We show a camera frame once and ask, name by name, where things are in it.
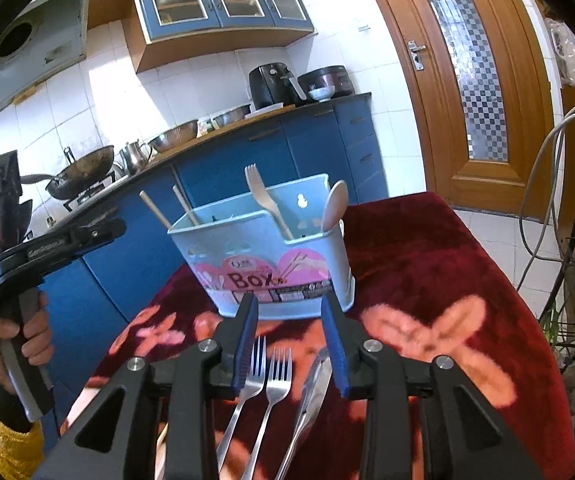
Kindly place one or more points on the blue kitchen base cabinets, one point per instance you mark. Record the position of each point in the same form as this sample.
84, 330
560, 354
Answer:
227, 160

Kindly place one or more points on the person's left forearm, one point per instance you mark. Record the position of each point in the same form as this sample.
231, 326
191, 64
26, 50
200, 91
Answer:
2, 440

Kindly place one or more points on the black air fryer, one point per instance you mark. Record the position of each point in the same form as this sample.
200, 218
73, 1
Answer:
270, 85

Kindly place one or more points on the red floral blanket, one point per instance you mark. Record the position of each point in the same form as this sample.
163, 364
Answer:
417, 260

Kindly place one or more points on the white wall switch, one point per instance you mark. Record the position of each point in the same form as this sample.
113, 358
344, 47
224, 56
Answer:
364, 27

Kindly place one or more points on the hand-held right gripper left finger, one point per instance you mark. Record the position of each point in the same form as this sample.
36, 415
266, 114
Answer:
247, 340

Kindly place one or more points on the hanging white plastic bag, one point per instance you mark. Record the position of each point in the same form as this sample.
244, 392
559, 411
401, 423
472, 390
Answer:
567, 55

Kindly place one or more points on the white plastic spoon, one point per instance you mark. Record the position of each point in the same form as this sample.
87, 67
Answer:
336, 202

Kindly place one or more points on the metal basin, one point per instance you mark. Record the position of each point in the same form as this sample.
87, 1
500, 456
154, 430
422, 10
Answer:
232, 116

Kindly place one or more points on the grey range hood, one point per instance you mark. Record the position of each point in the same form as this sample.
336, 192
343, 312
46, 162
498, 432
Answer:
42, 60

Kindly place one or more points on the dark metal wok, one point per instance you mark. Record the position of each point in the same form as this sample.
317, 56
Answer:
82, 175

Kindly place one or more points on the gas stove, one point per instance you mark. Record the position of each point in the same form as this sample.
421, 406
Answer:
84, 200

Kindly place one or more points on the metal pitcher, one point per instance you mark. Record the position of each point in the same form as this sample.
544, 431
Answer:
135, 157

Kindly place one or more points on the dark rice cooker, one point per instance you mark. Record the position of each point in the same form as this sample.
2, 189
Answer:
330, 80

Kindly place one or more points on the light blue utensil holder box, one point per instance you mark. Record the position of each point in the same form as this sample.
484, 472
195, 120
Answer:
247, 255

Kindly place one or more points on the wooden door with glass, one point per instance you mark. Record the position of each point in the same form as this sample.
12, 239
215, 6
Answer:
417, 135

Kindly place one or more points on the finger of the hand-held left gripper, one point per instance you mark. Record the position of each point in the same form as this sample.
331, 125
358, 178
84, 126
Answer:
4, 185
97, 230

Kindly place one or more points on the metal fork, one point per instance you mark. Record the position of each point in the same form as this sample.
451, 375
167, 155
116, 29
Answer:
256, 380
278, 385

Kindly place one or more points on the white plastic fork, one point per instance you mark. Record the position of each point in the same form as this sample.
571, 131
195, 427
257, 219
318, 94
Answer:
257, 185

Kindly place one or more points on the blue glass-door wall cabinet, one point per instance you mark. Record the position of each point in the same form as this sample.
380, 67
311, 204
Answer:
207, 15

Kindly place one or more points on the person's left hand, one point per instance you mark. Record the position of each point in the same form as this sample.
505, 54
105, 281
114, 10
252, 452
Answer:
39, 340

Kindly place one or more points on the metal colander bowl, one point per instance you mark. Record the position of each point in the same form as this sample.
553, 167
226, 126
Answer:
175, 136

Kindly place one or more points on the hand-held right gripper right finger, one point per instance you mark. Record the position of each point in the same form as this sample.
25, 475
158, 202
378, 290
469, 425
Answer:
337, 350

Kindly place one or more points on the white bowl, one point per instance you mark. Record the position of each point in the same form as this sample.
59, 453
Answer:
321, 94

